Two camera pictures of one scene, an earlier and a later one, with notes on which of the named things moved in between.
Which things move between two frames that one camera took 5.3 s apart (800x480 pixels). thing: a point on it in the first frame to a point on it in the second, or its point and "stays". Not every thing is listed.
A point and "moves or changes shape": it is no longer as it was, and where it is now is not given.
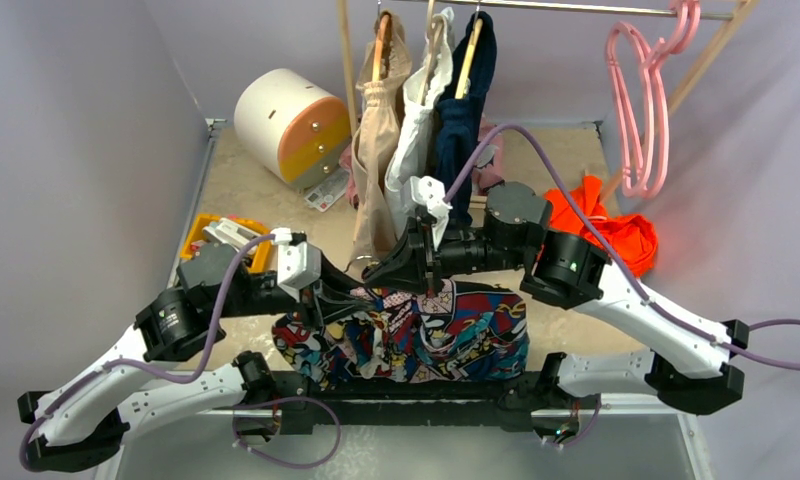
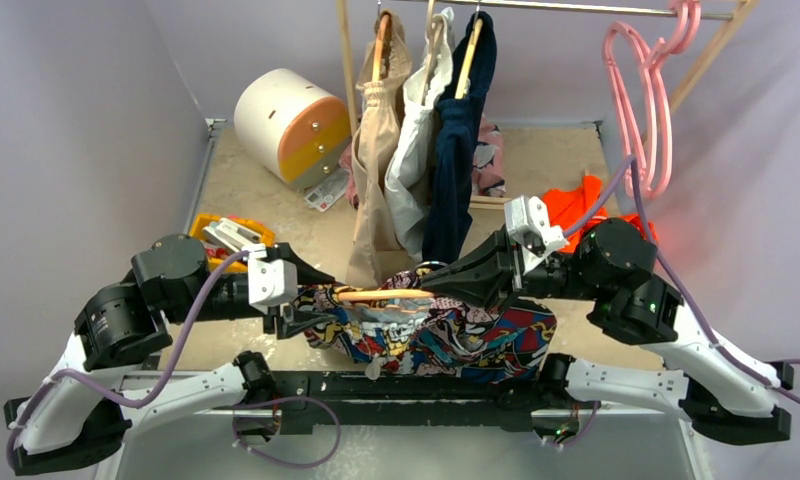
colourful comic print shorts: (462, 331) moves or changes shape
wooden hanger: (373, 262) to (384, 295)
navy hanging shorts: (459, 119) stays
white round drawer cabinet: (293, 127) stays
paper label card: (329, 191) stays
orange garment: (631, 238) stays
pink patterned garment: (485, 177) stays
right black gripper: (427, 258) to (506, 266)
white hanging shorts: (412, 151) stays
